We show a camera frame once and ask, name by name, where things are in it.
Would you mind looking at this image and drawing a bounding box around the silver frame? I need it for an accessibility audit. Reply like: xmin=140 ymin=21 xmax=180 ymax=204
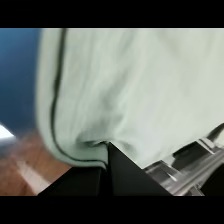
xmin=144 ymin=132 xmax=224 ymax=197

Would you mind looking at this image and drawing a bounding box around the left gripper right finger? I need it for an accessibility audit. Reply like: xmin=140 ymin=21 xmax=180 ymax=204
xmin=107 ymin=142 xmax=172 ymax=197

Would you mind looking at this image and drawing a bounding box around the pale green shirt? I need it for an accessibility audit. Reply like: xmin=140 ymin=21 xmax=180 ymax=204
xmin=34 ymin=27 xmax=224 ymax=171

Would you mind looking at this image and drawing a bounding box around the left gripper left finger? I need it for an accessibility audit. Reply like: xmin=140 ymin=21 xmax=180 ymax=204
xmin=37 ymin=165 xmax=109 ymax=197

